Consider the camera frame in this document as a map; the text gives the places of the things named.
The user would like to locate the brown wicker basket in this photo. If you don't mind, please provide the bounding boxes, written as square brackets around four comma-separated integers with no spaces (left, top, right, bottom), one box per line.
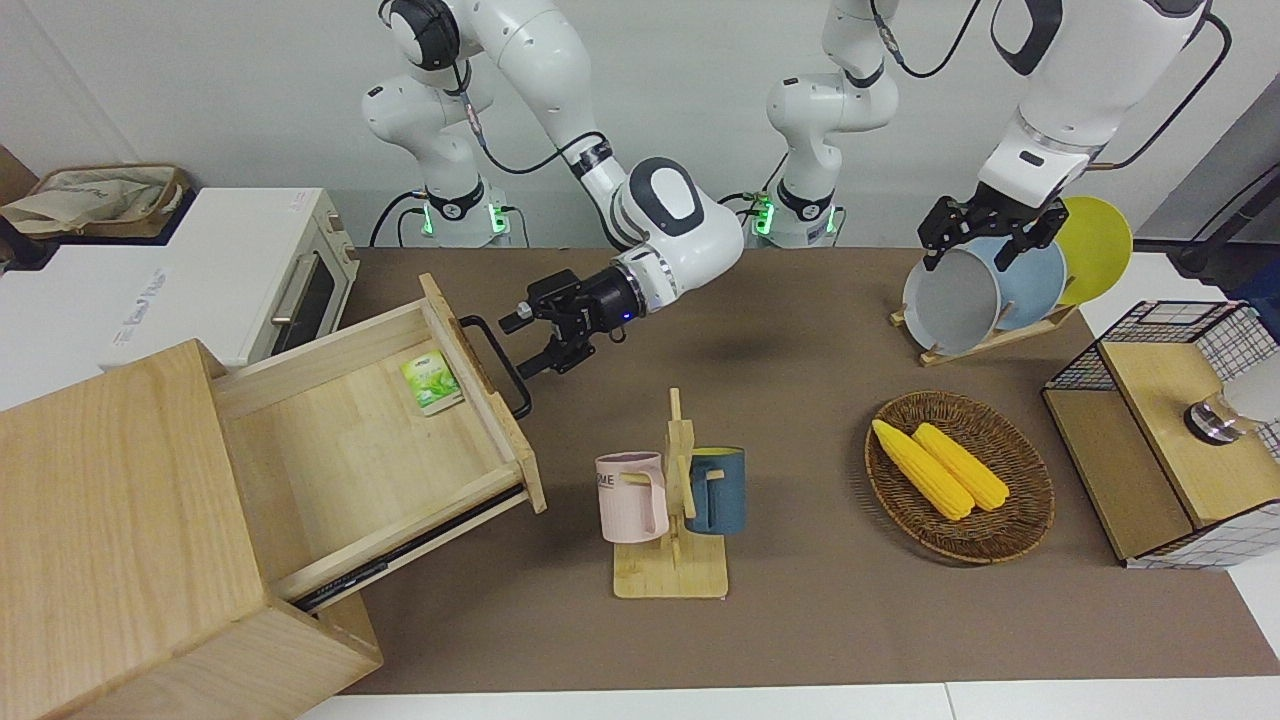
[864,391,1056,564]

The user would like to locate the black base cable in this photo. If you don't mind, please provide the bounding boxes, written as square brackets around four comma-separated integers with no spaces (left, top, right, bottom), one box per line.
[369,190,429,248]
[716,150,791,248]

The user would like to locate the black left base cable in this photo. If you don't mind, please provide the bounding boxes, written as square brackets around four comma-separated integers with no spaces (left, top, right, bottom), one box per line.
[716,150,791,248]

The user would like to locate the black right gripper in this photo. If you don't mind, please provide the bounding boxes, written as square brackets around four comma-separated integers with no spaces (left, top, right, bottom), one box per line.
[498,264,647,380]

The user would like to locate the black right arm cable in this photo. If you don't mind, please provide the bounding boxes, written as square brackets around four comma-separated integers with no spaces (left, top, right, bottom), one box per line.
[455,60,611,177]

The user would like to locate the yellow corn cob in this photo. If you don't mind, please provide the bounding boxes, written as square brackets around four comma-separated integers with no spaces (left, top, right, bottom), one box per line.
[912,423,1011,512]
[872,419,976,522]

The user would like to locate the white cardboard box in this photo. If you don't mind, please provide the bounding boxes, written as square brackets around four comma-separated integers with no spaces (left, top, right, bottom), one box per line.
[0,243,179,411]

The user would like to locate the dark blue mug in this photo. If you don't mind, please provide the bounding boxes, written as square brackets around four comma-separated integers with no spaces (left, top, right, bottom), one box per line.
[684,446,747,536]

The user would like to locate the black left arm wrist cable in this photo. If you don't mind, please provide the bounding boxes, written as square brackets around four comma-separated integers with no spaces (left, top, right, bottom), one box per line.
[1090,14,1233,171]

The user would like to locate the pink mug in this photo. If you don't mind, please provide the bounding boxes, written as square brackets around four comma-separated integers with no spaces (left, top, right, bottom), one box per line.
[595,452,670,544]

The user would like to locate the brown table mat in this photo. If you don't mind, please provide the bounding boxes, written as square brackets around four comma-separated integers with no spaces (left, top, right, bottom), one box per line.
[340,247,1280,696]

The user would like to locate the wooden drawer with black handle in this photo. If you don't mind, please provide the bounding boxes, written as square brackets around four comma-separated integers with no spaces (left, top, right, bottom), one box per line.
[212,273,549,614]

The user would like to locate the blue plastic item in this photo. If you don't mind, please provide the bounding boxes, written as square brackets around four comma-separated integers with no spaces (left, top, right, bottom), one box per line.
[1235,262,1280,313]

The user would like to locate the black left arm elbow cable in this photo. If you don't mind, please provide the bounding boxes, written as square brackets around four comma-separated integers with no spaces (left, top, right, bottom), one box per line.
[870,0,983,79]

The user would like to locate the white toaster oven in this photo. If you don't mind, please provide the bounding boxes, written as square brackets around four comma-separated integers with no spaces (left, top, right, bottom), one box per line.
[165,187,361,373]

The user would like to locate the wooden plate rack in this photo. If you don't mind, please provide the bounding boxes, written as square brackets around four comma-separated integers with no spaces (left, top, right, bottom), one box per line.
[890,300,1081,368]

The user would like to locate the light blue plate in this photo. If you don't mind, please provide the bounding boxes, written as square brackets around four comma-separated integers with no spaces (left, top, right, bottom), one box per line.
[965,237,1068,331]

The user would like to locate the black right base cable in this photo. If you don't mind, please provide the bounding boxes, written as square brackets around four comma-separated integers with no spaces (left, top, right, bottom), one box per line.
[369,190,429,248]

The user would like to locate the wooden mug tree stand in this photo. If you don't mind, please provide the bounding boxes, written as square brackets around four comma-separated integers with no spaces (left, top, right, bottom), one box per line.
[612,388,730,601]

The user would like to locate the black stand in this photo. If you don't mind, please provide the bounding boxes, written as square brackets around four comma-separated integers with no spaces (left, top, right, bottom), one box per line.
[1135,165,1280,283]

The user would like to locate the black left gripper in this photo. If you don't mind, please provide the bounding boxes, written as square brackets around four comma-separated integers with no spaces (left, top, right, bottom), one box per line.
[919,184,1067,274]

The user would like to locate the light wooden cabinet box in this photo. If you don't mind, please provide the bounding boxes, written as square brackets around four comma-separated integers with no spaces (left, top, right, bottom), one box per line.
[0,338,384,720]

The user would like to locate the grey plate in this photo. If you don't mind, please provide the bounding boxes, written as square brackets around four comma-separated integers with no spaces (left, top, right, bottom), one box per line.
[902,247,1002,356]

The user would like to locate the brown bag with cloth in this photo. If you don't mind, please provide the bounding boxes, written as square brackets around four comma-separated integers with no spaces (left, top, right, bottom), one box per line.
[0,163,193,241]

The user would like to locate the wire and wood shelf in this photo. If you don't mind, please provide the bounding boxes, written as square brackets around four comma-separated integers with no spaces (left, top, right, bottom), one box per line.
[1042,300,1280,571]

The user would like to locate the yellow plate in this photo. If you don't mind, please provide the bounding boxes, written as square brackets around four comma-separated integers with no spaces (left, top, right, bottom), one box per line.
[1055,196,1134,307]

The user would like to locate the green tea packet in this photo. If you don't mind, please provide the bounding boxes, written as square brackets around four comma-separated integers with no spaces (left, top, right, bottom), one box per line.
[400,352,465,417]

